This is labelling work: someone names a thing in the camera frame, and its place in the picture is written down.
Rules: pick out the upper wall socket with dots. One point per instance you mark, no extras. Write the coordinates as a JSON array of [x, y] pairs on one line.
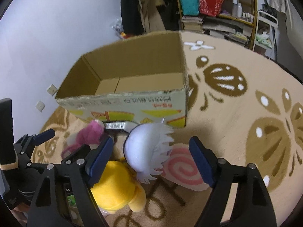
[[52, 90]]

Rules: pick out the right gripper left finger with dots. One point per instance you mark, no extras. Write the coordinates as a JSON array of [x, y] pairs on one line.
[[81, 178]]

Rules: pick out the white metal cart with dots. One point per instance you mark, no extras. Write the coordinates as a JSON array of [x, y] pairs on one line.
[[265, 35]]

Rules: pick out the pink swirl plush cushion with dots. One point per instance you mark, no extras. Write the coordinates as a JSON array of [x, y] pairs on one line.
[[181, 169]]

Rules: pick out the wall socket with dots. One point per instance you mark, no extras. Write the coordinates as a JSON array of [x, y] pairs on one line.
[[40, 106], [52, 90]]

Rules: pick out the wooden bookshelf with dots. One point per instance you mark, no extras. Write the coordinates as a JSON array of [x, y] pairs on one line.
[[240, 29]]

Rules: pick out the clear bag of toys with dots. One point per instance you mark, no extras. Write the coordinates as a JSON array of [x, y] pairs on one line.
[[117, 27]]

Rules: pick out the beige patterned carpet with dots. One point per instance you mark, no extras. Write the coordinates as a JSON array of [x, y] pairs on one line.
[[242, 106]]

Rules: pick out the white bottle on shelf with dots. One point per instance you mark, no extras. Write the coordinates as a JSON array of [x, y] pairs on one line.
[[235, 8]]

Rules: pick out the lower wall socket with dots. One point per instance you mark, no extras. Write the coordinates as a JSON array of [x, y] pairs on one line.
[[40, 106]]

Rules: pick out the small black silver box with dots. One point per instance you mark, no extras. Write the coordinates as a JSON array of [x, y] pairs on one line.
[[120, 126]]

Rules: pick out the red patterned gift bag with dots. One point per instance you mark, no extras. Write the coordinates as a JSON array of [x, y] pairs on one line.
[[210, 1]]

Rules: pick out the stack of books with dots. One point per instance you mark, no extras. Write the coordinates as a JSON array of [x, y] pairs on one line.
[[192, 23]]

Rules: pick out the open cardboard box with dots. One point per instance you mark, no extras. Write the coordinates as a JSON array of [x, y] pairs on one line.
[[140, 79]]

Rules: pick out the hanging black coat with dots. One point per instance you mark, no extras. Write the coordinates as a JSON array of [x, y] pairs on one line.
[[131, 17]]

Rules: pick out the yellow plush toy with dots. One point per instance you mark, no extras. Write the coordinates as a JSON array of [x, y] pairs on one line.
[[117, 188]]

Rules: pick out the hanging beige coat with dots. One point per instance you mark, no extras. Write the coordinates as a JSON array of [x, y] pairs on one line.
[[150, 17]]

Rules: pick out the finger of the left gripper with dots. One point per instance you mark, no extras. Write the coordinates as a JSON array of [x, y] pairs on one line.
[[44, 136], [78, 156]]

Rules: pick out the pink bear plush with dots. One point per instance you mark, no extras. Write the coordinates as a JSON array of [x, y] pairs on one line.
[[90, 135]]

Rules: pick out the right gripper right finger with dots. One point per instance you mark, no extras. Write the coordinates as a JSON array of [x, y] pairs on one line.
[[252, 206]]

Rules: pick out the white-haired plush doll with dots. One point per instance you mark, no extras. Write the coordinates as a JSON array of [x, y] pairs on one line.
[[146, 148]]

